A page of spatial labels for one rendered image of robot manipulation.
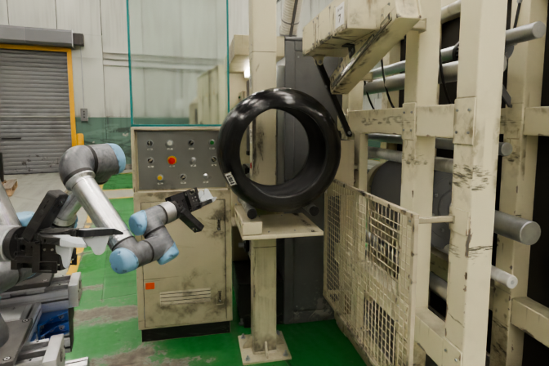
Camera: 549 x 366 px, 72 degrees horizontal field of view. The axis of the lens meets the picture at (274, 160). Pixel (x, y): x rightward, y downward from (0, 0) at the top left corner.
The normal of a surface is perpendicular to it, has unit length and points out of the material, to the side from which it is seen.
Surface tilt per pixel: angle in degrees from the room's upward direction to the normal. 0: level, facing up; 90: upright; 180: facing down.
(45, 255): 82
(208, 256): 90
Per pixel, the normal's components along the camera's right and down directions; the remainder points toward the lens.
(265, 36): 0.19, 0.10
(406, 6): 0.18, -0.21
